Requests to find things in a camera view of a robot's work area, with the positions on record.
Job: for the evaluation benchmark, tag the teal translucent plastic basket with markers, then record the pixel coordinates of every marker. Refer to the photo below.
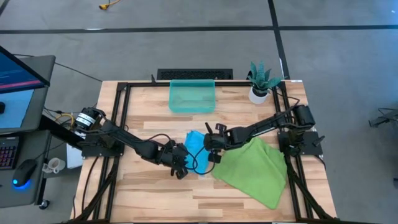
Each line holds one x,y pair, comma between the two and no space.
192,96

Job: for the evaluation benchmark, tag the black desk caster wheel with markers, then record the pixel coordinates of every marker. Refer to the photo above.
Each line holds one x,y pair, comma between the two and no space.
44,204

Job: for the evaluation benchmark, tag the white box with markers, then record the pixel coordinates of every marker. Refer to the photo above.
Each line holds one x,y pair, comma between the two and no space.
74,160

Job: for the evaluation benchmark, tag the black computer mouse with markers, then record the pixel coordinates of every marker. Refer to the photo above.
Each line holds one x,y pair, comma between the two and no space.
24,172

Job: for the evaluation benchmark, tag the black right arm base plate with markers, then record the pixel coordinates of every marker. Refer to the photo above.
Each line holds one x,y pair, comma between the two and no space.
312,150

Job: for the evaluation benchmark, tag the computer monitor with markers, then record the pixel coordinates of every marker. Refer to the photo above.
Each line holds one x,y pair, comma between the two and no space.
18,77

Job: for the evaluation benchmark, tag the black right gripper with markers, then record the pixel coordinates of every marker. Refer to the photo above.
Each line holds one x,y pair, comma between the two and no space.
222,140

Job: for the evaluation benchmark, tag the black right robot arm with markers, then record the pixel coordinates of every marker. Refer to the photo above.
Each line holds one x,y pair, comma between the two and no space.
267,126

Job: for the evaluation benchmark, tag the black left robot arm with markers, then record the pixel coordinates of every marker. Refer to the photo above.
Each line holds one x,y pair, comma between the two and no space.
124,140

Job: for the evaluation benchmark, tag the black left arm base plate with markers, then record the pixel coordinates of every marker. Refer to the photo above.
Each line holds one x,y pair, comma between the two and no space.
102,152

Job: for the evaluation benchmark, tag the grey computer desk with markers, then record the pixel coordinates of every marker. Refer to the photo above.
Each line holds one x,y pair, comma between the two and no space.
18,197

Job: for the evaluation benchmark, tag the artificial plant in white pot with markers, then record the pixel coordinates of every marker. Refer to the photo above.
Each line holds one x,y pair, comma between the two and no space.
260,85

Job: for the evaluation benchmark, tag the white mug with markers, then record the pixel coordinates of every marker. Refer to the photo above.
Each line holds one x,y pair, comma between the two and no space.
55,165

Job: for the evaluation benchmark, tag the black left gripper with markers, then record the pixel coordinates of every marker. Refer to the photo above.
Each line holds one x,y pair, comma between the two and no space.
175,158

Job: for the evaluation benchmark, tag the black aluminium table frame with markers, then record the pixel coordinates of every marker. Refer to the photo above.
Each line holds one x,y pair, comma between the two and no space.
117,93

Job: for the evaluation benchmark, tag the blue microfiber towel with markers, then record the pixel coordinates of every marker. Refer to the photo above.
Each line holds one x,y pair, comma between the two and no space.
195,143

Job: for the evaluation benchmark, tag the green microfiber towel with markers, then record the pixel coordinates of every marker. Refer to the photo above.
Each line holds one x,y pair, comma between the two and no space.
252,177

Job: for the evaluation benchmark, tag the black backlit keyboard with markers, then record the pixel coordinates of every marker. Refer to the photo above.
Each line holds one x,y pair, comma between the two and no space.
7,154

